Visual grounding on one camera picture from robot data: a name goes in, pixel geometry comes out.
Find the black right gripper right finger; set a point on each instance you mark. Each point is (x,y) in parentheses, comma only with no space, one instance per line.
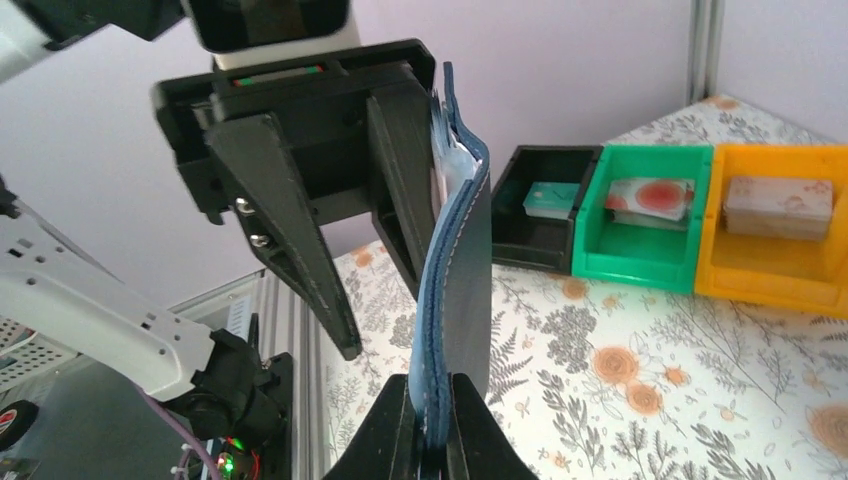
(477,448)

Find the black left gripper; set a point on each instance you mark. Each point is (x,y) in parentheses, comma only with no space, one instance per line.
(355,122)

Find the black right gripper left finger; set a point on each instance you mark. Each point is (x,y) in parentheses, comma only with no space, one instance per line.
(386,445)

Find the blue leather card holder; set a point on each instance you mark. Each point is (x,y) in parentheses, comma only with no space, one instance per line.
(453,319)

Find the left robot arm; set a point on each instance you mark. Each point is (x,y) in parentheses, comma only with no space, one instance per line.
(208,377)

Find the teal card in black bin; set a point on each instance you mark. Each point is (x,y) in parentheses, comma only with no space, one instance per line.
(550,200)

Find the pale floral card in orange bin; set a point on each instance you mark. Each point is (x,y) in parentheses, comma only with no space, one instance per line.
(779,207)

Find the black plastic bin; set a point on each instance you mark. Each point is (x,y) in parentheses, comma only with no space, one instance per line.
(538,243)

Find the green plastic bin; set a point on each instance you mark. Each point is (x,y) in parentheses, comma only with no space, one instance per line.
(647,257)

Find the white perforated basket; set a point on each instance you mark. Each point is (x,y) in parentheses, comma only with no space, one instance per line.
(25,353)

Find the black tape roll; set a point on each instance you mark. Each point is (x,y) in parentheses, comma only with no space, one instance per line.
(16,420)

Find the orange plastic bin left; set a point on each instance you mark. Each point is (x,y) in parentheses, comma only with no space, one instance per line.
(802,275)

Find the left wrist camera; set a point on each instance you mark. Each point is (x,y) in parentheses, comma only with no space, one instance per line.
(243,33)

